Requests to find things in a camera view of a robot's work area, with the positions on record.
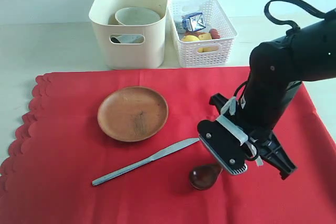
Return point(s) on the white ceramic bowl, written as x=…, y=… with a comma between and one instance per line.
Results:
x=135, y=16

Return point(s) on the brown wooden plate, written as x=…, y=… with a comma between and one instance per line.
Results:
x=132, y=114

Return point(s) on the fried chicken nugget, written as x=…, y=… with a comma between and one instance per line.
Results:
x=195, y=33

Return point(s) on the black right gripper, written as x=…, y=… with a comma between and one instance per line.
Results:
x=252, y=118

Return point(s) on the yellow cheese wedge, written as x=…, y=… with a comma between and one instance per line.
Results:
x=204, y=37

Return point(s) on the red table cloth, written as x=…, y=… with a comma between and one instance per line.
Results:
x=60, y=149

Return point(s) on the metal table knife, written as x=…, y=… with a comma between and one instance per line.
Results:
x=161, y=153

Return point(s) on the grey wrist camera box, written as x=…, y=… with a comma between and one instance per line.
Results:
x=223, y=146

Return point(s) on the red toy sausage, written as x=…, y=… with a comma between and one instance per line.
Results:
x=214, y=33

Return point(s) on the yellow lemon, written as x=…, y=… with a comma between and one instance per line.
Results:
x=192, y=38

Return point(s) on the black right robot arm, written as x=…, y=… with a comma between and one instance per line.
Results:
x=303, y=54

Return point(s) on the cream plastic storage bin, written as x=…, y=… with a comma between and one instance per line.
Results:
x=129, y=46

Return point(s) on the white perforated plastic basket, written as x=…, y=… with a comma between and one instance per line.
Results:
x=219, y=32

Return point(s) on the blue white milk carton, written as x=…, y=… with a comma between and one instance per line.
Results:
x=190, y=22

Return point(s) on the stainless steel cup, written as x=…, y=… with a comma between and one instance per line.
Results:
x=115, y=38

